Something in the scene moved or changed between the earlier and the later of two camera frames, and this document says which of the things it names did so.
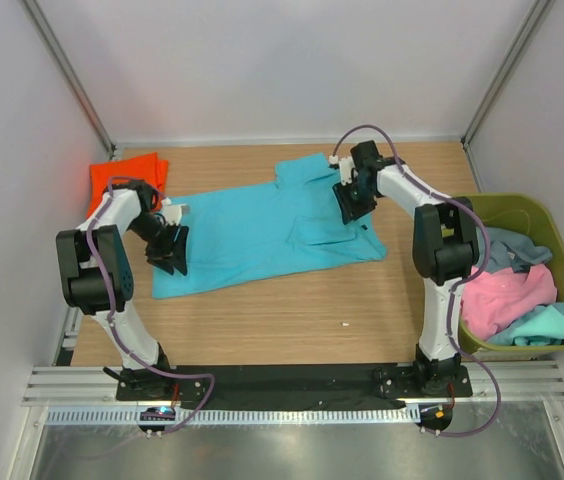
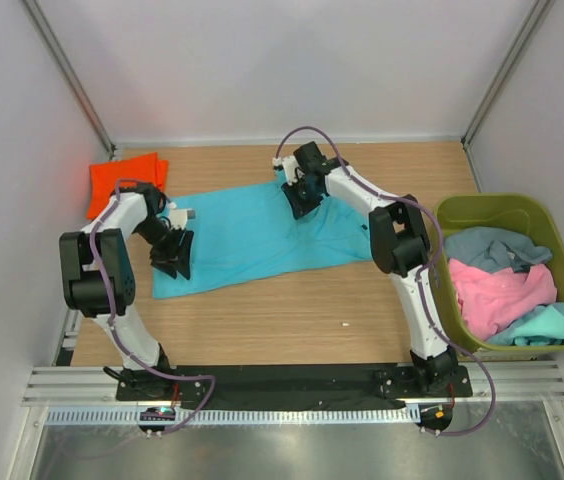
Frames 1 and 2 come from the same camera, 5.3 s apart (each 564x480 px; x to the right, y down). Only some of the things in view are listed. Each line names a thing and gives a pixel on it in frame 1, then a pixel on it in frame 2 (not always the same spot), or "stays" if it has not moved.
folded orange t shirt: [148, 167] stays
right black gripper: [350, 210] to [298, 207]
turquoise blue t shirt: [291, 225] stays
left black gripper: [177, 249] stays
